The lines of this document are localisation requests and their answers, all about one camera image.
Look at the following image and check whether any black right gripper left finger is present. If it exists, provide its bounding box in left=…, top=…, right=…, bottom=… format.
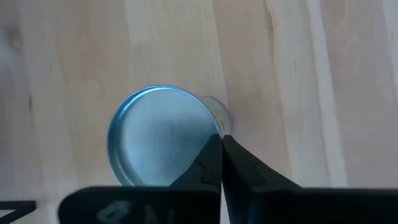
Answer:
left=57, top=133, right=224, bottom=224

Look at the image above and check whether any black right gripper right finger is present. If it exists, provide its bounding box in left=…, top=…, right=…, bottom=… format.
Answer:
left=222, top=134, right=398, bottom=224

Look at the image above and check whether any blue and white tin can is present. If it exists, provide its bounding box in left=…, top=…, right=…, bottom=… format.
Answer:
left=106, top=84, right=233, bottom=187

